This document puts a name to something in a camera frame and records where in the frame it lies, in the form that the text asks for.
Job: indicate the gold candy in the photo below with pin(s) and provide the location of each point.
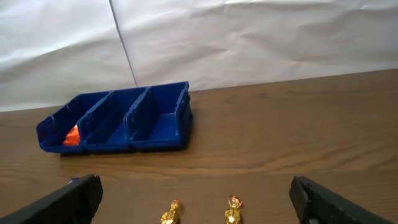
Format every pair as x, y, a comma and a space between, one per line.
169, 216
233, 214

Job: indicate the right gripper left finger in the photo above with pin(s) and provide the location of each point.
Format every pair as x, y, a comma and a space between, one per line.
71, 202

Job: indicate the blue tray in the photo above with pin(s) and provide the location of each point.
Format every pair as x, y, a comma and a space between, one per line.
161, 130

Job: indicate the orange candy box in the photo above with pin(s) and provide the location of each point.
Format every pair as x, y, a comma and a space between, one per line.
72, 138

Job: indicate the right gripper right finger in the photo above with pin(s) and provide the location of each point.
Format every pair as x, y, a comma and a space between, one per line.
323, 205

